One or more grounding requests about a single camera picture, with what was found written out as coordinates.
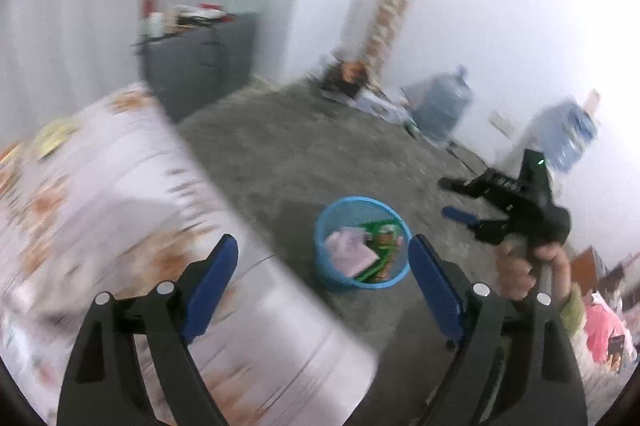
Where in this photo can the green snack packet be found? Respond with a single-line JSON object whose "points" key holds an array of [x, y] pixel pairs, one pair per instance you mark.
{"points": [[385, 236]]}

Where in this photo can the clutter of bottles and boxes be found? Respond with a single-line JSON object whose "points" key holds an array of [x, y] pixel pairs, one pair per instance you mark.
{"points": [[190, 13]]}

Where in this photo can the dark grey cabinet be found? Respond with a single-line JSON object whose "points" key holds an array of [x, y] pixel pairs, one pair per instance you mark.
{"points": [[195, 60]]}

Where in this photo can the tall printed cardboard box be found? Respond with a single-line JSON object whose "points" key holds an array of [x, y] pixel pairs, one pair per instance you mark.
{"points": [[392, 20]]}

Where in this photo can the grey curtain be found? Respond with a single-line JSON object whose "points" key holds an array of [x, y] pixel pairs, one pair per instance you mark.
{"points": [[75, 5]]}

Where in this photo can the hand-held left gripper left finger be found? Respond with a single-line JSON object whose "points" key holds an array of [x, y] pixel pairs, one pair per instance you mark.
{"points": [[212, 286]]}

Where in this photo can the white cardboard box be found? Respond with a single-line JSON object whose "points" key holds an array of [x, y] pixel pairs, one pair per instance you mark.
{"points": [[380, 105]]}

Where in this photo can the dark bag with orange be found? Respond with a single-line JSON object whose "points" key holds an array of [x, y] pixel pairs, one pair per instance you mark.
{"points": [[345, 73]]}

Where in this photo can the pink packet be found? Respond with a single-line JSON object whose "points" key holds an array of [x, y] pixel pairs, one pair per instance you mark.
{"points": [[350, 251]]}

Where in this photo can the person's right hand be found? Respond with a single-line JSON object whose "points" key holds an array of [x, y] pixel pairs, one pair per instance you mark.
{"points": [[517, 273]]}

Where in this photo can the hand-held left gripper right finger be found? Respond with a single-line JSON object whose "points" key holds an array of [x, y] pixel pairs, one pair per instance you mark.
{"points": [[435, 291]]}

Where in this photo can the blue mesh wastebasket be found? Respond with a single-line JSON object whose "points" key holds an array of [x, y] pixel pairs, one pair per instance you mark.
{"points": [[340, 278]]}

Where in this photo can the table with printed cloth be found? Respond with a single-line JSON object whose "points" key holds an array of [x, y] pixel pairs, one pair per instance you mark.
{"points": [[125, 206]]}

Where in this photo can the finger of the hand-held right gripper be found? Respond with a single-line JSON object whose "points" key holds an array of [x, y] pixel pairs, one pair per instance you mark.
{"points": [[457, 184], [460, 215]]}

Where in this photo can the colourful clothes pile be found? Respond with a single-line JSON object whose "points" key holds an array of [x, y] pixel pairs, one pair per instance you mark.
{"points": [[602, 331]]}

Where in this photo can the blue water jug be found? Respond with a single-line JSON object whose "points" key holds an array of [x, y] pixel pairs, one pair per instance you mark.
{"points": [[442, 103], [570, 130]]}

